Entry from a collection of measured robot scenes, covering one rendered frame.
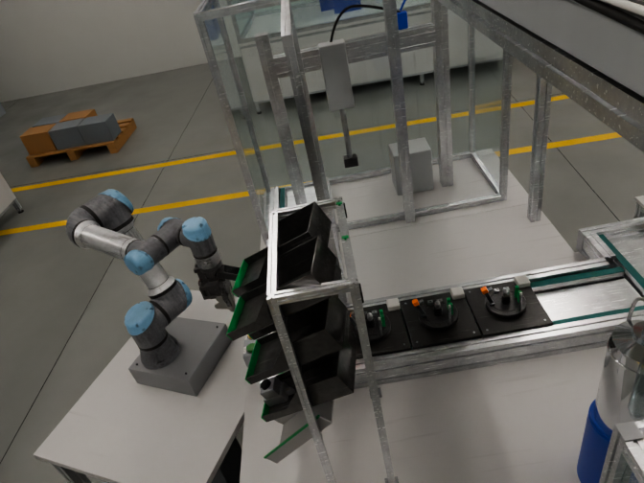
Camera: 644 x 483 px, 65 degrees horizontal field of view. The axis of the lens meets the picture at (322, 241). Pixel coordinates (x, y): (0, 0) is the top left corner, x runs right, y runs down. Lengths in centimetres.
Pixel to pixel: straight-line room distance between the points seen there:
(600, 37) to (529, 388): 137
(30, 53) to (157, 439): 962
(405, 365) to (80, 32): 942
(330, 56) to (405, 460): 166
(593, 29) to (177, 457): 168
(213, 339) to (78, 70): 907
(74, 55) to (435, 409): 972
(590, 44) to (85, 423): 198
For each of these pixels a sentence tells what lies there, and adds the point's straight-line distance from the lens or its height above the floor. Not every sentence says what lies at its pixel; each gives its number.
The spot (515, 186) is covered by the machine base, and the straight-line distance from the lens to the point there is 281.
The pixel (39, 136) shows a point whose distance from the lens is 738.
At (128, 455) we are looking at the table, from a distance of 199.
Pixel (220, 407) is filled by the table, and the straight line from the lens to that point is 195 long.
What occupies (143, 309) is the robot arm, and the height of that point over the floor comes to 118.
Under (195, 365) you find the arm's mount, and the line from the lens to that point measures 199.
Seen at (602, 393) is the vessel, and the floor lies 124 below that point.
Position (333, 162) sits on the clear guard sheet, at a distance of 295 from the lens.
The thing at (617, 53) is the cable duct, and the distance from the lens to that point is 62.
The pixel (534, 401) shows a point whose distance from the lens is 182.
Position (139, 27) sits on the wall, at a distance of 1010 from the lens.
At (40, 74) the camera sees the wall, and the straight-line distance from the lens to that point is 1111.
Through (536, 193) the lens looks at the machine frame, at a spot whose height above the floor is 102.
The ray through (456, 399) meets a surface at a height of 86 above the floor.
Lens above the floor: 232
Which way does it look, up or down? 35 degrees down
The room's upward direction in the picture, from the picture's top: 13 degrees counter-clockwise
